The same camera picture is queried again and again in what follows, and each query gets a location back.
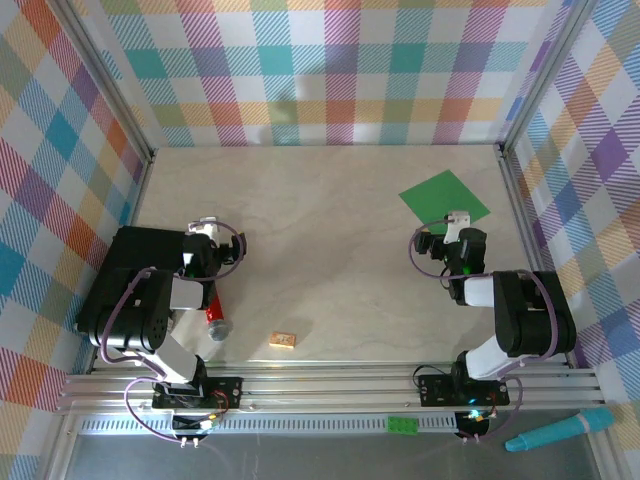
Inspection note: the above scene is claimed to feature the green toy brick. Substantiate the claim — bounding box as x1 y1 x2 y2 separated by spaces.
387 415 420 437

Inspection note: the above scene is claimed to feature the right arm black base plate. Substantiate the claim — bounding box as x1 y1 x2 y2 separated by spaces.
417 373 511 407

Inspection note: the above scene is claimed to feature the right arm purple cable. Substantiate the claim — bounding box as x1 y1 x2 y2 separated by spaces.
408 217 554 444

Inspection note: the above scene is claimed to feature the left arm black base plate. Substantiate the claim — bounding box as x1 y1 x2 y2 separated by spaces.
151 375 245 411

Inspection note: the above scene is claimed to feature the aluminium corner post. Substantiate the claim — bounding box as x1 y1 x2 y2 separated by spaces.
52 0 156 164
497 0 599 156

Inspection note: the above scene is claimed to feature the right black connector board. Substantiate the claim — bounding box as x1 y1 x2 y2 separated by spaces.
457 409 492 441

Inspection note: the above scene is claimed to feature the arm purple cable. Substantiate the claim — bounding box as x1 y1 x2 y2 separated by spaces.
99 223 247 444
408 217 554 444

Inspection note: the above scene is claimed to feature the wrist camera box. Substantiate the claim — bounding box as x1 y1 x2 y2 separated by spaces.
443 210 472 245
188 215 221 244

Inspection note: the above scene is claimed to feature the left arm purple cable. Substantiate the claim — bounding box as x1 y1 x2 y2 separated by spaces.
99 223 247 444

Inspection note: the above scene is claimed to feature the teal marker pen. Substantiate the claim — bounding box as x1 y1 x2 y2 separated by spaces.
504 407 615 454

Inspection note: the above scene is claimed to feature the black hard case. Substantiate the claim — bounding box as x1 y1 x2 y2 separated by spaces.
77 225 194 346

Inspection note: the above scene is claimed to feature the right aluminium corner post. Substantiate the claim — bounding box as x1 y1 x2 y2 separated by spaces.
497 0 599 156

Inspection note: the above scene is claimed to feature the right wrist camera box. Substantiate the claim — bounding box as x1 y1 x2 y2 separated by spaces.
443 210 472 245

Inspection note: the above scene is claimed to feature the left aluminium corner post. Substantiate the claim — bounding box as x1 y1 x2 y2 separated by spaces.
52 0 156 164

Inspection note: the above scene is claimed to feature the right aluminium side rail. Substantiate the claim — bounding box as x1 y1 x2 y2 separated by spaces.
497 144 576 369

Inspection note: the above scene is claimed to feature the left black connector board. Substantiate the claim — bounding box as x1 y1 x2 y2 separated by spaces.
172 412 221 442

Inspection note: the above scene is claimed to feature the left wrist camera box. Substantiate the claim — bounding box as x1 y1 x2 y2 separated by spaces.
188 215 221 244

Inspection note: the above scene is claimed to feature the slotted grey cable duct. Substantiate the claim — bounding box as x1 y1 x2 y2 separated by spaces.
77 415 461 435

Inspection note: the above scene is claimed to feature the aluminium front rail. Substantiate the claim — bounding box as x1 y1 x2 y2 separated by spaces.
54 362 606 416

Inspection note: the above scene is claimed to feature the red toy microphone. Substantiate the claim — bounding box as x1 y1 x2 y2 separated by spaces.
205 292 235 344

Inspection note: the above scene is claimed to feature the black connector board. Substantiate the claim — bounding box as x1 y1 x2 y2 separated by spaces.
172 412 221 442
457 409 492 441

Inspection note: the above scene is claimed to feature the green paper sheet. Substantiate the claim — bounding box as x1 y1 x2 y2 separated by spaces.
398 169 491 235

